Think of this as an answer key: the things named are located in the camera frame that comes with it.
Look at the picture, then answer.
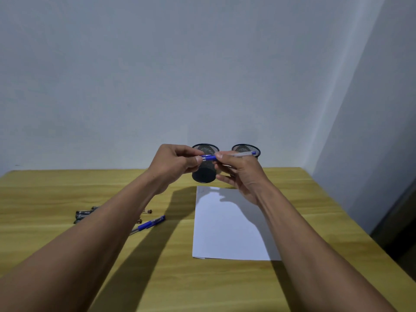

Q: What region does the person's left hand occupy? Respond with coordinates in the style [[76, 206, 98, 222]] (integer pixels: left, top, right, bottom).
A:
[[145, 144, 205, 195]]

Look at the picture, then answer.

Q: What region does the person's right hand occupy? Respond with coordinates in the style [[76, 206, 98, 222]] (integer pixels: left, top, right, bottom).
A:
[[214, 151, 272, 206]]

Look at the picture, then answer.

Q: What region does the blue capped clear ballpoint pen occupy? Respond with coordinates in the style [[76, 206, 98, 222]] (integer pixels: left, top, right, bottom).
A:
[[129, 215, 166, 236], [200, 151, 257, 161]]

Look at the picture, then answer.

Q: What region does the person's left forearm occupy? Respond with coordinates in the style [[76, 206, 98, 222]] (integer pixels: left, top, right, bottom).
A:
[[0, 172, 163, 312]]

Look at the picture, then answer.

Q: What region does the person's right forearm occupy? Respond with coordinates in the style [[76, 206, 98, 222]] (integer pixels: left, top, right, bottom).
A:
[[256, 184, 399, 312]]

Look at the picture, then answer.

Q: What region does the black mesh pen holder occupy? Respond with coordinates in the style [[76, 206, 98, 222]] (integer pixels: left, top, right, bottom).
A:
[[231, 144, 261, 158], [191, 143, 221, 184]]

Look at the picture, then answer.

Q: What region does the white paper sheet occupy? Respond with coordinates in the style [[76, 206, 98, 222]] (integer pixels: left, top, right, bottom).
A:
[[192, 186, 282, 262]]

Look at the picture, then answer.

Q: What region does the dark wooden furniture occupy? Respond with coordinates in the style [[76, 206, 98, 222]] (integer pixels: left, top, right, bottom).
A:
[[370, 180, 416, 273]]

